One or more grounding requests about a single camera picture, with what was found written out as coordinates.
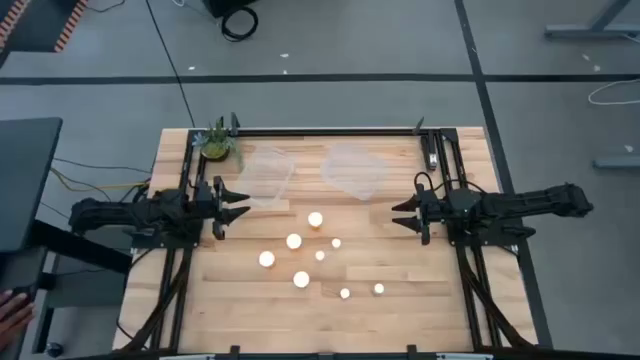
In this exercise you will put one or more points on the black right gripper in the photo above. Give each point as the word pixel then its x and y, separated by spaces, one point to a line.
pixel 434 210

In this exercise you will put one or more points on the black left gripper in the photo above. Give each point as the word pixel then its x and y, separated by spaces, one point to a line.
pixel 219 210

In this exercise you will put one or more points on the small orange white-capped pill bottle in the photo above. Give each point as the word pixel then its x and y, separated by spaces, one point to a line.
pixel 336 243
pixel 320 255
pixel 345 293
pixel 378 288

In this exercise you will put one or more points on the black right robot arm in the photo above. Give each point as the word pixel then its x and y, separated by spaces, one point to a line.
pixel 525 202

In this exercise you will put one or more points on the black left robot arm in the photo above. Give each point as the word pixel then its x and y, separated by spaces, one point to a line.
pixel 110 212

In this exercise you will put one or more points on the clear rectangular plastic bin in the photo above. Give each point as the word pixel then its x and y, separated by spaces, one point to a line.
pixel 265 175

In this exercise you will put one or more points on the clear rounded plastic bin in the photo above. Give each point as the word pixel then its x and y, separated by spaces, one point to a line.
pixel 352 170

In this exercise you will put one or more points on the small potted green plant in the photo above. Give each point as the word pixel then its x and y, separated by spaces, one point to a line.
pixel 216 147

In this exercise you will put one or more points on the black desk crossbeam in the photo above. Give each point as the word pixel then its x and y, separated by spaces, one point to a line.
pixel 80 245

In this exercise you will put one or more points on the black box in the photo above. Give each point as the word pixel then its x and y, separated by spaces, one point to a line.
pixel 220 6

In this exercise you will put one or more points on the dark grey desk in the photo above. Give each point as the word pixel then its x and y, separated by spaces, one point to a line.
pixel 25 180

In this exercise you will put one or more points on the grey table foot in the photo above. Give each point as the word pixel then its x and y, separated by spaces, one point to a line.
pixel 617 162

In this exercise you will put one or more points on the black caster wheel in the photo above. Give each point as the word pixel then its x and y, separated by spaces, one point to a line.
pixel 54 349

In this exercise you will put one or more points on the person's hand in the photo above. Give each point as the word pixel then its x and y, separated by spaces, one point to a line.
pixel 12 315

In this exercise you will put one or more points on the grey table leg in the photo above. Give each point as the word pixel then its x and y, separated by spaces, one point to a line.
pixel 575 31

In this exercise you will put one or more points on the black orange-striped platform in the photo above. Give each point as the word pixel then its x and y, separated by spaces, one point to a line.
pixel 40 25

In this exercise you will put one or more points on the black frame clamp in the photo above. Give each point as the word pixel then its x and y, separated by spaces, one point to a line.
pixel 234 124
pixel 418 127
pixel 234 351
pixel 411 351

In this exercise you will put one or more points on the black aluminium table frame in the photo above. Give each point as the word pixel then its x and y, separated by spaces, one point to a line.
pixel 325 132

